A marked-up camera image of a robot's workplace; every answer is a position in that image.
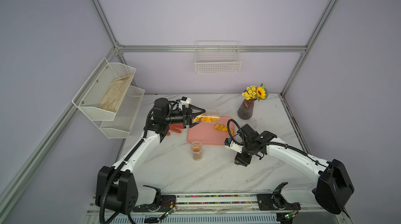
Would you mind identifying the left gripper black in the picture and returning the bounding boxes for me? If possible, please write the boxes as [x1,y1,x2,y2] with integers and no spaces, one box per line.
[164,104,205,130]

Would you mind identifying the clear jar front cookies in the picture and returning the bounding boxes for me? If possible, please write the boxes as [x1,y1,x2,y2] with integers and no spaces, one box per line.
[192,114,220,123]

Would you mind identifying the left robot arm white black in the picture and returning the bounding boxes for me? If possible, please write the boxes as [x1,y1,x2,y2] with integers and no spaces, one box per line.
[96,97,206,224]

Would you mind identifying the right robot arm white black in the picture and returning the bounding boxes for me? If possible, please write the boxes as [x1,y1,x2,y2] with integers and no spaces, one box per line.
[224,124,355,215]

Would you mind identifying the clear jar with pretzels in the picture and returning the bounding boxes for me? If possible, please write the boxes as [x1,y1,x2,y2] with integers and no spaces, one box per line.
[191,141,203,161]

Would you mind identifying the pink plastic tray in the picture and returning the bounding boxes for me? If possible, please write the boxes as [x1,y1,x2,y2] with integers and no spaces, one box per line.
[187,116,237,145]

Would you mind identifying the red rubber glove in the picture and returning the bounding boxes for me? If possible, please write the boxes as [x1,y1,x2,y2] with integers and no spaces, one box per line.
[167,124,184,136]

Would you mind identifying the orange cookie pile on tray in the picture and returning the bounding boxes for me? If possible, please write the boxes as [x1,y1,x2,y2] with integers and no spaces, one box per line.
[214,124,235,135]

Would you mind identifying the dark glass flower vase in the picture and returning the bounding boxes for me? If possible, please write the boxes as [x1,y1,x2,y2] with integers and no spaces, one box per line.
[237,99,255,120]

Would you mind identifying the lower white mesh shelf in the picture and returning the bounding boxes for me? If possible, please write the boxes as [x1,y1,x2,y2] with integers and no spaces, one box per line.
[100,86,145,139]

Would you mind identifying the white mesh shelf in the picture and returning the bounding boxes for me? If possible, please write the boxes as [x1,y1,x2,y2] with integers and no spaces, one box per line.
[100,86,145,139]
[72,59,136,121]

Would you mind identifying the yellow sunflower bouquet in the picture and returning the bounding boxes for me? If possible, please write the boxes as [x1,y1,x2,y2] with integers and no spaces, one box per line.
[241,84,268,101]

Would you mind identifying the beige cloth in shelf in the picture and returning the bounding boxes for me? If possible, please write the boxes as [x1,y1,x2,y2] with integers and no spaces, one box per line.
[98,74,134,113]

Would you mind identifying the upper white mesh shelf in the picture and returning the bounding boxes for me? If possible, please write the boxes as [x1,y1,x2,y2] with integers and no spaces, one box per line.
[72,59,136,121]

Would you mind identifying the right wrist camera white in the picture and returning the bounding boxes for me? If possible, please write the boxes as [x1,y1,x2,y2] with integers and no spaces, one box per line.
[224,138,243,154]

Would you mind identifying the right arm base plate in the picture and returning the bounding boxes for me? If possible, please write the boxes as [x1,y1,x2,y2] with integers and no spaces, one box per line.
[256,193,300,211]

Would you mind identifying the aluminium mounting rail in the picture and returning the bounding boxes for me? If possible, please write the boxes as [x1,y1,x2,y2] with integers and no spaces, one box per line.
[84,190,345,217]

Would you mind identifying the white wire wall basket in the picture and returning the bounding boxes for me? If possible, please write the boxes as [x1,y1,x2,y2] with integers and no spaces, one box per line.
[195,41,242,74]

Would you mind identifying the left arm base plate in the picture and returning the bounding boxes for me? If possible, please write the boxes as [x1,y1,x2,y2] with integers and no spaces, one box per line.
[132,195,176,213]

